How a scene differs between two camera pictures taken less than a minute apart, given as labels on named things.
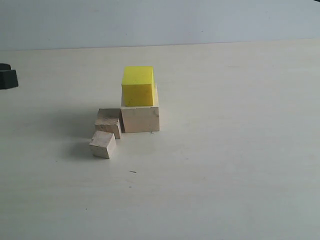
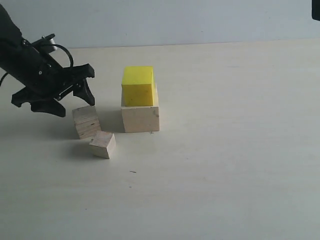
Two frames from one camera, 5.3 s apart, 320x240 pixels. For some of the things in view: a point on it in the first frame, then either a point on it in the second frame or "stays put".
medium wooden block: (107, 120) -> (86, 121)
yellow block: (138, 86) stays put
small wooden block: (103, 144) stays put
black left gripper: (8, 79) -> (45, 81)
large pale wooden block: (140, 118) stays put
